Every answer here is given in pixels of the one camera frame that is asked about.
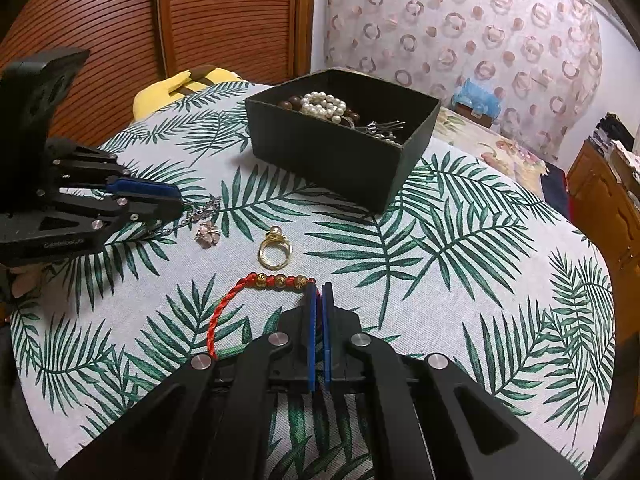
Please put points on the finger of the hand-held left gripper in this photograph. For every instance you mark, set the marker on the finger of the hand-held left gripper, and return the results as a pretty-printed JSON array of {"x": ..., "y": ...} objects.
[
  {"x": 145, "y": 207},
  {"x": 145, "y": 189}
]

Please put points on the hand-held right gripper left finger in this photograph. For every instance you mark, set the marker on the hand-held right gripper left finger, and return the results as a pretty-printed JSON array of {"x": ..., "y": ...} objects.
[{"x": 311, "y": 340}]

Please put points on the yellow plush toy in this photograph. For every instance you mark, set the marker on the yellow plush toy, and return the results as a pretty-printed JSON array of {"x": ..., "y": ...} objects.
[{"x": 155, "y": 95}]

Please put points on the person's left hand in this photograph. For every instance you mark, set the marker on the person's left hand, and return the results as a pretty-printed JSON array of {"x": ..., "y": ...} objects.
[{"x": 27, "y": 282}]

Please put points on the floral bed blanket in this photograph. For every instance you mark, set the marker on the floral bed blanket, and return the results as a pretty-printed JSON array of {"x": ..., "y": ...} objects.
[{"x": 500, "y": 160}]

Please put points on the wooden sideboard cabinet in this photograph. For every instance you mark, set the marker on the wooden sideboard cabinet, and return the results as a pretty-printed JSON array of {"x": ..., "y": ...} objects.
[{"x": 605, "y": 200}]

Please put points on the black jewelry box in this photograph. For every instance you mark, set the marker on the black jewelry box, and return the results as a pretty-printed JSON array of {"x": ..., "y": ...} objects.
[{"x": 325, "y": 160}]

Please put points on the silver hairpin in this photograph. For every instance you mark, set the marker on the silver hairpin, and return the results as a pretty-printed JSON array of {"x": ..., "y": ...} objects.
[{"x": 382, "y": 127}]

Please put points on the pile of black clothes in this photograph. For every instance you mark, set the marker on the pile of black clothes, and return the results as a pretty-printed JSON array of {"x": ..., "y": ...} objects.
[{"x": 612, "y": 130}]

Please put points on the small cardboard box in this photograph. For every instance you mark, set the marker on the small cardboard box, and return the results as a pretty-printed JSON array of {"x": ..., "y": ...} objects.
[{"x": 475, "y": 116}]

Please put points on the pink flower brooch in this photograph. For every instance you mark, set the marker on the pink flower brooch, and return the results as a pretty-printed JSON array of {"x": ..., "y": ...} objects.
[{"x": 207, "y": 234}]

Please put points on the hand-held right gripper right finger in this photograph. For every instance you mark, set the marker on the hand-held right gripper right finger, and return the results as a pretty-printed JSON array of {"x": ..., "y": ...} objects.
[{"x": 328, "y": 340}]

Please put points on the dark blue blanket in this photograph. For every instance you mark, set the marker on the dark blue blanket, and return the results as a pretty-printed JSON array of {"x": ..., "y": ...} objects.
[{"x": 552, "y": 185}]

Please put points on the blue bag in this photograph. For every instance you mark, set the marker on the blue bag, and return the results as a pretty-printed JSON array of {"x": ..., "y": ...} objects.
[{"x": 482, "y": 97}]

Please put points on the sheer circle-print curtain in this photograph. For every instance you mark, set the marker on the sheer circle-print curtain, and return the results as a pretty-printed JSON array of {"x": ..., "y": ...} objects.
[{"x": 450, "y": 25}]

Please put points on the brown slatted wardrobe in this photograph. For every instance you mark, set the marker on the brown slatted wardrobe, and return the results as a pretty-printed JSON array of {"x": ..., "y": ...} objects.
[{"x": 225, "y": 10}]

